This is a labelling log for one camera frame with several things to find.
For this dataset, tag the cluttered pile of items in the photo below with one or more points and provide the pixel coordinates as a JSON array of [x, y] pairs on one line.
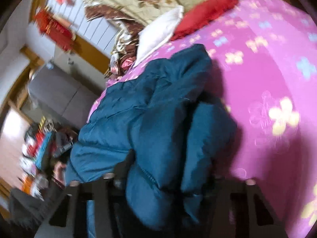
[[45, 144]]

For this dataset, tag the red fringed cloth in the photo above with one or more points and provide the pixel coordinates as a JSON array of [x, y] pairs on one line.
[[201, 15]]

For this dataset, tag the pink floral bed sheet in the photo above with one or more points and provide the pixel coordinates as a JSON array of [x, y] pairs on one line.
[[264, 68]]

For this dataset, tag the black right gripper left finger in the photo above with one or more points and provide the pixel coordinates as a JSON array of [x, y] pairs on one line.
[[100, 205]]

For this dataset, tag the brown floral blanket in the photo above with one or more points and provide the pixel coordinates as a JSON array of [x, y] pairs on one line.
[[124, 51]]

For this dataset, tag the grey refrigerator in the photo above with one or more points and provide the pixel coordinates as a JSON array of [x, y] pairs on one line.
[[65, 88]]

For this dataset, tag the person's left hand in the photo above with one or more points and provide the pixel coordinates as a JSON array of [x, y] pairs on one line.
[[58, 172]]

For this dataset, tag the white pillow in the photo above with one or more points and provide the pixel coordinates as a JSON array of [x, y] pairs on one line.
[[158, 33]]

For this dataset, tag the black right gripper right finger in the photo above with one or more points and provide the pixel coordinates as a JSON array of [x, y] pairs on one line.
[[241, 210]]

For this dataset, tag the red hanging knot ornament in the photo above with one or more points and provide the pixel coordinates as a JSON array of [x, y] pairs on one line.
[[55, 30]]

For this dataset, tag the blue quilted down jacket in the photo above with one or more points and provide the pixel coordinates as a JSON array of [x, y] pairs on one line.
[[174, 126]]

